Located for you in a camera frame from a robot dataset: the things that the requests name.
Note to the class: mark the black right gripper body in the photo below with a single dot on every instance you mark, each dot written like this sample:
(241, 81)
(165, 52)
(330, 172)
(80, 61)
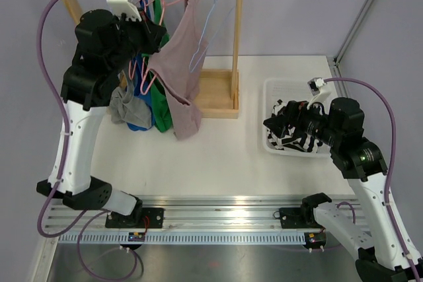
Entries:
(311, 122)

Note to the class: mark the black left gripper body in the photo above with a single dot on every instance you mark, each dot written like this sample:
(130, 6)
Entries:
(136, 37)

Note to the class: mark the black white striped tank top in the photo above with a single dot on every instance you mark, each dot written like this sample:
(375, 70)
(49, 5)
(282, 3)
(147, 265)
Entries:
(303, 144)

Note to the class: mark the pink wire hanger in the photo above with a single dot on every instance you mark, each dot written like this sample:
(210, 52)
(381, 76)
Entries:
(144, 69)

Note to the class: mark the mauve pink tank top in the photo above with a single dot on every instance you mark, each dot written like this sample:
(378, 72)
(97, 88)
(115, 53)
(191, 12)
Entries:
(178, 66)

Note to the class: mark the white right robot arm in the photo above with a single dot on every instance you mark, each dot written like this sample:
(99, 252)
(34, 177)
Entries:
(386, 253)

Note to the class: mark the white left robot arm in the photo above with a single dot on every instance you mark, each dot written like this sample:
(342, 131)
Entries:
(85, 96)

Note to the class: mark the blue tank top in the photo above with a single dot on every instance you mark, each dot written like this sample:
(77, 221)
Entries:
(134, 72)

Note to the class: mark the grey tank top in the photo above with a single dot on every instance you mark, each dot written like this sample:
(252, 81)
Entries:
(126, 108)

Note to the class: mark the green tank top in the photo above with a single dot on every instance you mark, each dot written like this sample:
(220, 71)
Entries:
(161, 112)

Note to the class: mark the white perforated plastic basket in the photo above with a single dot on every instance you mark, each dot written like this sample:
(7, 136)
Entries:
(275, 92)

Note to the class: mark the aluminium corner frame post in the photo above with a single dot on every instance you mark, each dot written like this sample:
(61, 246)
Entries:
(353, 31)

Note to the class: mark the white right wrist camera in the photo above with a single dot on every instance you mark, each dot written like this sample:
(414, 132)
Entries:
(319, 90)

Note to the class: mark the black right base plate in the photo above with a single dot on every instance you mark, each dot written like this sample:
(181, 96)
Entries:
(297, 218)

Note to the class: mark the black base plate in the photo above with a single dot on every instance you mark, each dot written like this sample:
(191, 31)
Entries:
(297, 218)
(140, 218)

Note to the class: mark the aluminium mounting rail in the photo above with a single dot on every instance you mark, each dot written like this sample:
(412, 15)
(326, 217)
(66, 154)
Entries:
(212, 213)

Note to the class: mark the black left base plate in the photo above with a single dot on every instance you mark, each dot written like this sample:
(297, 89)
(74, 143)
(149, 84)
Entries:
(140, 218)

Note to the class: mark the white slotted cable duct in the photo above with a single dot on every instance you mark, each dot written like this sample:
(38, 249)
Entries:
(187, 238)

